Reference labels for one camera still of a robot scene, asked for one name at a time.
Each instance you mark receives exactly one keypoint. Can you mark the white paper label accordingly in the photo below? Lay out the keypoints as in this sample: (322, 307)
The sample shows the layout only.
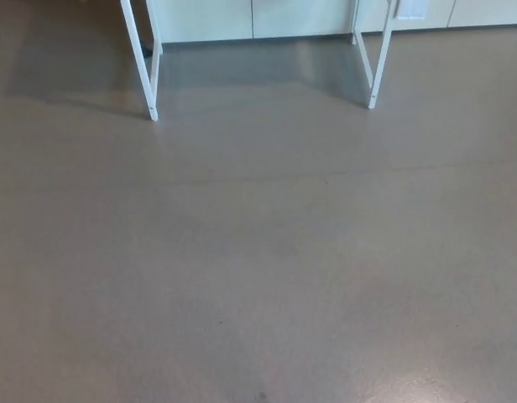
(414, 7)

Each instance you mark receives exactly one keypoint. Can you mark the white low cabinet door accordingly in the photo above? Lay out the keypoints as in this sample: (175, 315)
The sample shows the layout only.
(435, 21)
(208, 19)
(489, 12)
(302, 17)

